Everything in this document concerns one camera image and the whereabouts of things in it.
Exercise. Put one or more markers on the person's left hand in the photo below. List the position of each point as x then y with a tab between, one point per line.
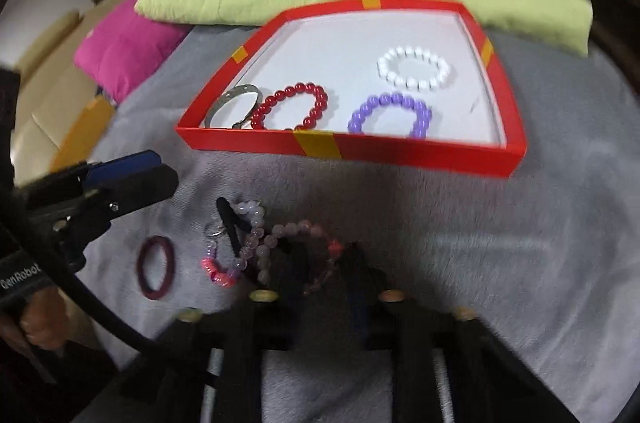
40	318

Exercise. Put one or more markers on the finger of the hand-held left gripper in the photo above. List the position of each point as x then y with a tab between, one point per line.
127	163
145	188

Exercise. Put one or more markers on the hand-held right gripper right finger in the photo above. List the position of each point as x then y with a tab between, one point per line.
357	300

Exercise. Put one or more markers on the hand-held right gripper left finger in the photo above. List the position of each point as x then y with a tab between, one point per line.
295	285

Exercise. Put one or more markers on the silver metal bangle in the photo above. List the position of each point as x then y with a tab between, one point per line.
235	92

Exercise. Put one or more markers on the black hair clip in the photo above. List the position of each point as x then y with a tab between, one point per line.
227	215

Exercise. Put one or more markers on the magenta pillow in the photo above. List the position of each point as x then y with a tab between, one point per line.
125	48

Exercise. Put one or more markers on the grey fleece blanket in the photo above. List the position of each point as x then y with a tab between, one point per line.
500	253

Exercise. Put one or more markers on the red shallow cardboard box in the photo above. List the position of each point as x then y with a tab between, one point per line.
400	155

